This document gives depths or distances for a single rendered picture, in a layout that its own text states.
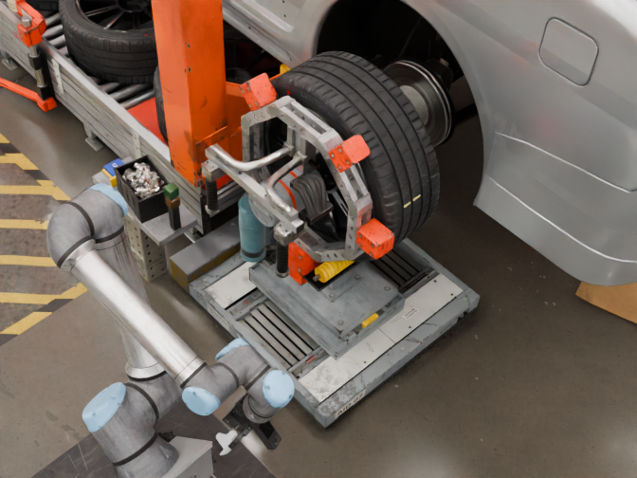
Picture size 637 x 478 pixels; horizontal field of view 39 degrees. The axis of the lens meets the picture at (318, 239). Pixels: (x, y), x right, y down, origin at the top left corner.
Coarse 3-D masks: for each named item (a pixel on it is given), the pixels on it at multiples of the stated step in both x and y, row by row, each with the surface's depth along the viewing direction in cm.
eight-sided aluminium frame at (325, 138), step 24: (288, 96) 274; (264, 120) 281; (288, 120) 270; (312, 120) 268; (336, 144) 263; (264, 168) 308; (336, 168) 263; (360, 192) 268; (360, 216) 269; (312, 240) 306
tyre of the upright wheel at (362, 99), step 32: (320, 64) 279; (352, 64) 276; (320, 96) 267; (352, 96) 267; (384, 96) 270; (352, 128) 263; (384, 128) 267; (416, 128) 271; (384, 160) 264; (416, 160) 271; (384, 192) 267; (416, 192) 275; (384, 224) 275; (416, 224) 288
